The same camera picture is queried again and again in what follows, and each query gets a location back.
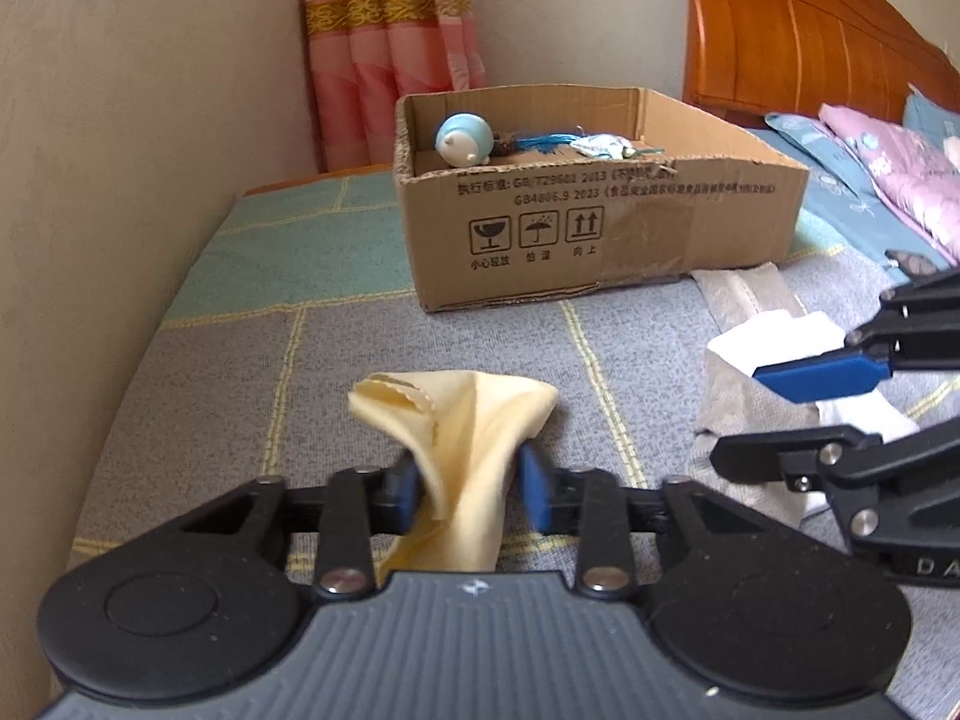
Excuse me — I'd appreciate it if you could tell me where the fish sachet with blue tassel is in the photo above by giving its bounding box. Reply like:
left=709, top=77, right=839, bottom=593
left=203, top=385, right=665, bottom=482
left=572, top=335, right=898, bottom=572
left=513, top=132, right=667, bottom=163

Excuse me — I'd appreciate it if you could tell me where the pink floral pillow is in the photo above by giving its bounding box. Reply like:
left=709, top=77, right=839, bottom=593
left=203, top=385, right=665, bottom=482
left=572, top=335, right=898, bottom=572
left=817, top=103, right=960, bottom=265

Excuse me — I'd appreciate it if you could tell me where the blue patterned bed sheet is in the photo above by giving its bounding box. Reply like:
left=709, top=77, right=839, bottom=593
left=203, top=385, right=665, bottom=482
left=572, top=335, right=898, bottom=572
left=741, top=126, right=960, bottom=301

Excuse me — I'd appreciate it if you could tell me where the checked grey green bed sheet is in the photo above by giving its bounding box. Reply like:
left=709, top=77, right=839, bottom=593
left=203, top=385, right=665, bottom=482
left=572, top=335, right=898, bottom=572
left=67, top=165, right=960, bottom=616

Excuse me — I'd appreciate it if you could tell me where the yellow cloth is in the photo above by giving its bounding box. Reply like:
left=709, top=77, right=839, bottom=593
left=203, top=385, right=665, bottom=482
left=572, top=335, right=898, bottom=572
left=348, top=370, right=562, bottom=572

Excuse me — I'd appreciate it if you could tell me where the blue white plush chick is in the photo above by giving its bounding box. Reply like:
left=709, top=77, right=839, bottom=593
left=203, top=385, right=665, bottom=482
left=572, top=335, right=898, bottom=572
left=434, top=113, right=495, bottom=167

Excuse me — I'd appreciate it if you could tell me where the orange wooden headboard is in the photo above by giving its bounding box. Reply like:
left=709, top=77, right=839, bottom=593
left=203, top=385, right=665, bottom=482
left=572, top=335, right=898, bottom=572
left=669, top=0, right=960, bottom=130

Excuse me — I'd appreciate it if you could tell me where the wooden bed frame edge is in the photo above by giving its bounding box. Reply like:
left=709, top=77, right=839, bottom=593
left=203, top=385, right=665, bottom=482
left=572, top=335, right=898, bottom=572
left=246, top=163, right=396, bottom=197

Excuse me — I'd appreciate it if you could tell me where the grey cloth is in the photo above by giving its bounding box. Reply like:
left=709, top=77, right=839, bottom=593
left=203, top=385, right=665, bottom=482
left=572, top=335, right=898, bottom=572
left=685, top=262, right=830, bottom=527

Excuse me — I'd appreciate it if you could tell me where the cardboard box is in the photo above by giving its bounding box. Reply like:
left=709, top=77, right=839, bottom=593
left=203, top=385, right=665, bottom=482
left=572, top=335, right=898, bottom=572
left=394, top=87, right=812, bottom=313

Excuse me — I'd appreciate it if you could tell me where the pink striped curtain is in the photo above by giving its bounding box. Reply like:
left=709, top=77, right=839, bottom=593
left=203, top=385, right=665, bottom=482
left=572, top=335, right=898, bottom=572
left=299, top=0, right=489, bottom=174

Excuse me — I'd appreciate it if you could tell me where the teal pillow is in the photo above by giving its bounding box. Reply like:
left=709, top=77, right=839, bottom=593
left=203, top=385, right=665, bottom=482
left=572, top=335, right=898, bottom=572
left=902, top=93, right=960, bottom=145

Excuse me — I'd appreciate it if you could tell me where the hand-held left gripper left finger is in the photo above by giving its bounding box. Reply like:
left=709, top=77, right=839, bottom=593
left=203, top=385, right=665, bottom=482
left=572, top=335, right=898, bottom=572
left=178, top=454, right=421, bottom=602

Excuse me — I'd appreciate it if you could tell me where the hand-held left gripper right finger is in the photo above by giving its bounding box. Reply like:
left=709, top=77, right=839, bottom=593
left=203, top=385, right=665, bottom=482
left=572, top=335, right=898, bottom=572
left=517, top=444, right=760, bottom=593

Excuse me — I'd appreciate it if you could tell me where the black smartphone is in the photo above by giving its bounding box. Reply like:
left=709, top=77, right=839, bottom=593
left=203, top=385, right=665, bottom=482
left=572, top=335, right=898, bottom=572
left=884, top=248, right=939, bottom=275

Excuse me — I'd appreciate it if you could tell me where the white cloth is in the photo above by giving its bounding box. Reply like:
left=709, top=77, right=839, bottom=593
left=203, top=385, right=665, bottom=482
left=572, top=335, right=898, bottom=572
left=706, top=309, right=922, bottom=445

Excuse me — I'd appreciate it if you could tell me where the blue patterned pillow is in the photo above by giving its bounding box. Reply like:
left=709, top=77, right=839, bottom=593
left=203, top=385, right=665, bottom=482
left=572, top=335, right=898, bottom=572
left=763, top=110, right=960, bottom=260

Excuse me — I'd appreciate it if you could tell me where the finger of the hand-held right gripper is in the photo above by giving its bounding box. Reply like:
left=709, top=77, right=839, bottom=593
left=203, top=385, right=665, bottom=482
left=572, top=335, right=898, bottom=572
left=708, top=405, right=960, bottom=535
left=752, top=266, right=960, bottom=404

